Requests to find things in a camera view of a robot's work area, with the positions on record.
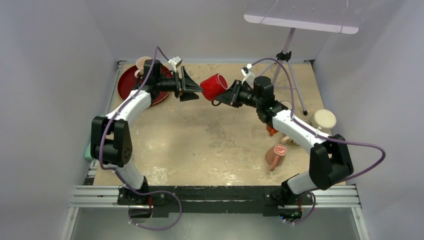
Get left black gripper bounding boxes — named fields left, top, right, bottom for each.
left=155, top=66, right=203, bottom=102

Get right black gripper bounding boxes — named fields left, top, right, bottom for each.
left=215, top=79, right=262, bottom=109

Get glossy red mug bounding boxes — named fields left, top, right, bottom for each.
left=200, top=73, right=229, bottom=107

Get white pinkish mug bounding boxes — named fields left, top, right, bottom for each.
left=134, top=56, right=152, bottom=79

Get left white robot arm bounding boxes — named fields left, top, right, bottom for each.
left=90, top=57, right=203, bottom=205

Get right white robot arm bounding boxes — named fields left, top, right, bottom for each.
left=210, top=76, right=354, bottom=206

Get small orange mug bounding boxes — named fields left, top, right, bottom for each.
left=266, top=125, right=279, bottom=137

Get beige mug lying sideways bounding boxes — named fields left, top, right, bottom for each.
left=279, top=135, right=299, bottom=146

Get pink salmon mug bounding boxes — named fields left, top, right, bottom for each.
left=265, top=144, right=287, bottom=172

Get cream upside down mug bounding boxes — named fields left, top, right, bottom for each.
left=308, top=109, right=337, bottom=134

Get round red lacquer tray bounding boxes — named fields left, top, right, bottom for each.
left=117, top=65, right=170, bottom=106

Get white tripod stand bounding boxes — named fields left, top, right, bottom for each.
left=272, top=27, right=309, bottom=116

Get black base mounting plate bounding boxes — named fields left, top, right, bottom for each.
left=117, top=185, right=313, bottom=218

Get mint green object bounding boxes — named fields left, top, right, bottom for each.
left=84, top=141, right=93, bottom=163

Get white overhead light panel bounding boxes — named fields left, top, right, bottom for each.
left=244, top=0, right=365, bottom=35

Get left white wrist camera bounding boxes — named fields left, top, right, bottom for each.
left=168, top=56, right=182, bottom=72

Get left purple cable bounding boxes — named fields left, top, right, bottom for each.
left=98, top=46, right=183, bottom=232

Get purple cable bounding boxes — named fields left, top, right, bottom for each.
left=98, top=46, right=183, bottom=232
left=250, top=57, right=387, bottom=226

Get aluminium frame rail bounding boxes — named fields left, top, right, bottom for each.
left=60, top=185, right=370, bottom=240

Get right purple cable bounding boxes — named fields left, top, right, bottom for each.
left=250, top=57, right=387, bottom=226

